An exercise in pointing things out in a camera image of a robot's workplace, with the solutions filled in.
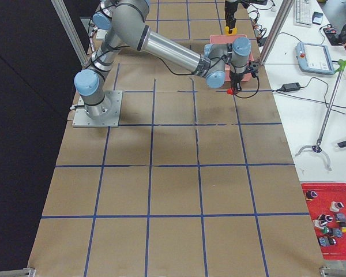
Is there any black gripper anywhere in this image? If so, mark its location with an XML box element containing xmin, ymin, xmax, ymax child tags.
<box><xmin>224</xmin><ymin>0</ymin><xmax>238</xmax><ymax>32</ymax></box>
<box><xmin>230</xmin><ymin>72</ymin><xmax>243</xmax><ymax>94</ymax></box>

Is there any yellow toy block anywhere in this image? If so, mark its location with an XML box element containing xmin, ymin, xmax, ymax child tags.
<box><xmin>224</xmin><ymin>26</ymin><xmax>238</xmax><ymax>36</ymax></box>

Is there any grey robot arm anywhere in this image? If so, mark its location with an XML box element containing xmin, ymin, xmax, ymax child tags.
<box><xmin>92</xmin><ymin>1</ymin><xmax>240</xmax><ymax>35</ymax></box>
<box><xmin>74</xmin><ymin>1</ymin><xmax>251</xmax><ymax>119</ymax></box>

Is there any pink plastic box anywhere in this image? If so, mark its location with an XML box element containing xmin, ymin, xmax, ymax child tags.
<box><xmin>209</xmin><ymin>34</ymin><xmax>257</xmax><ymax>83</ymax></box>

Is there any black power adapter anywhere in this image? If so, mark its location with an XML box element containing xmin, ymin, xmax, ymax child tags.
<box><xmin>280</xmin><ymin>83</ymin><xmax>302</xmax><ymax>92</ymax></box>

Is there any white keyboard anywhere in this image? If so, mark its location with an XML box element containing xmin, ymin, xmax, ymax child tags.
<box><xmin>294</xmin><ymin>0</ymin><xmax>312</xmax><ymax>28</ymax></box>

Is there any robot teach pendant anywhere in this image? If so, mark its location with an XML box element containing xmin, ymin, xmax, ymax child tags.
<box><xmin>295</xmin><ymin>42</ymin><xmax>334</xmax><ymax>75</ymax></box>

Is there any red parts tray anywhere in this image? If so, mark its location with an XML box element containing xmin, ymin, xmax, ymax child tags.
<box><xmin>302</xmin><ymin>182</ymin><xmax>346</xmax><ymax>260</ymax></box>

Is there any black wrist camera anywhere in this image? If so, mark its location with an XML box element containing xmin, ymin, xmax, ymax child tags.
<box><xmin>246</xmin><ymin>61</ymin><xmax>260</xmax><ymax>78</ymax></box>

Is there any aluminium frame post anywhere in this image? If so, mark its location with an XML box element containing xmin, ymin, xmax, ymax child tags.
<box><xmin>258</xmin><ymin>0</ymin><xmax>294</xmax><ymax>65</ymax></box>

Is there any green handled grabber tool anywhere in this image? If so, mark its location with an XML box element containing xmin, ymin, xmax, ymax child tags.
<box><xmin>295</xmin><ymin>59</ymin><xmax>346</xmax><ymax>171</ymax></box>

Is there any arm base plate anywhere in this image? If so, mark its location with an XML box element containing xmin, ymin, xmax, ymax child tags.
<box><xmin>72</xmin><ymin>90</ymin><xmax>123</xmax><ymax>128</ymax></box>

